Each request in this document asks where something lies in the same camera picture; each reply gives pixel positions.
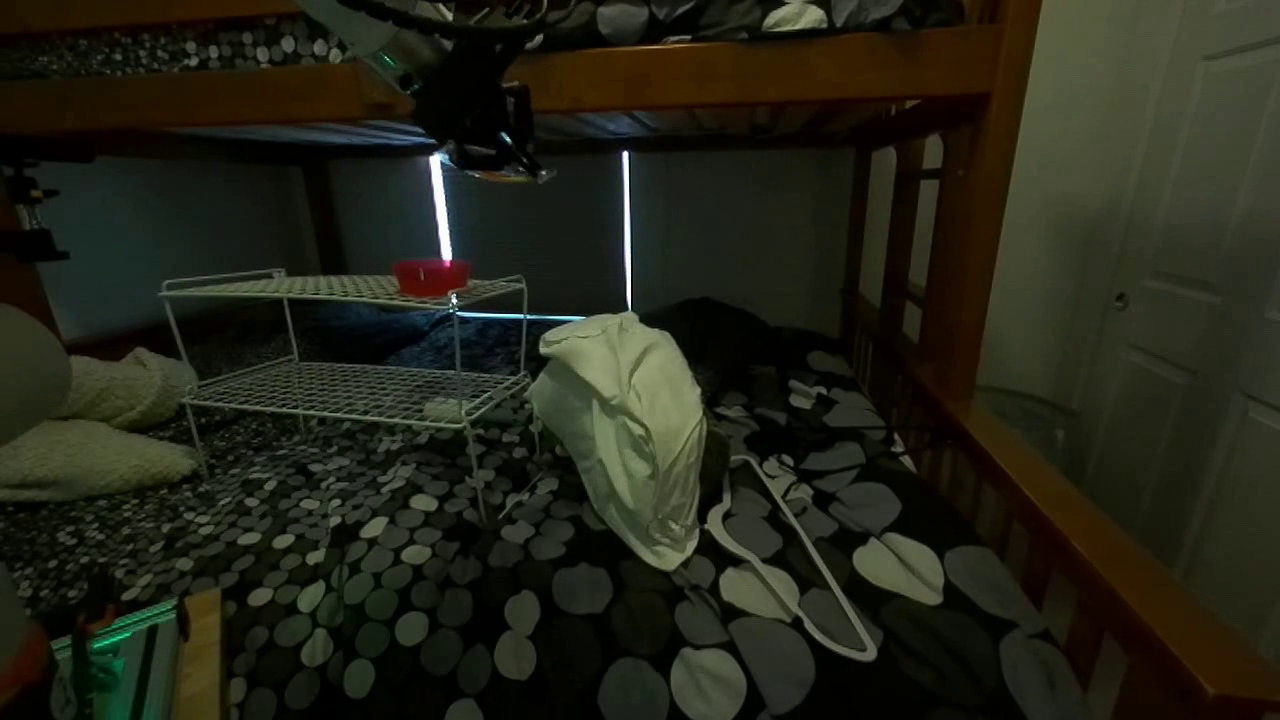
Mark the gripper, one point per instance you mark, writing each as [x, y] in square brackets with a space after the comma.
[470, 100]

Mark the orange bowl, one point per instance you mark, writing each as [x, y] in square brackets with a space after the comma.
[431, 277]

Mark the spotted bedding of bunk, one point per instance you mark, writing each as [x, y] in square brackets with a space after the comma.
[700, 15]

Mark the grey window blind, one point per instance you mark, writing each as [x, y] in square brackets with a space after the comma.
[740, 230]

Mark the black garment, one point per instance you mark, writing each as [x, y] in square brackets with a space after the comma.
[720, 335]

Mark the white cloth garment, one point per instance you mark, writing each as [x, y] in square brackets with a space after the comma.
[625, 430]

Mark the black spotted bedspread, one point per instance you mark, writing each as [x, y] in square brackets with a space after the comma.
[420, 600]

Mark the cream knitted blanket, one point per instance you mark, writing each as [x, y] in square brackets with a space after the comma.
[90, 455]

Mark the white clothes hanger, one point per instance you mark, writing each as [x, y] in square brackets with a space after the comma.
[790, 590]

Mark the round laundry basket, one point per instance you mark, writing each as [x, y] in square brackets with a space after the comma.
[1030, 420]

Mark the white panel door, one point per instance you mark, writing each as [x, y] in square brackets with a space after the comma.
[1190, 300]

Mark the wooden bunk bed frame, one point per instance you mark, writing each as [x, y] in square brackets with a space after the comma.
[760, 65]

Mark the camera on mount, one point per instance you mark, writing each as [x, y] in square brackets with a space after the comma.
[25, 215]

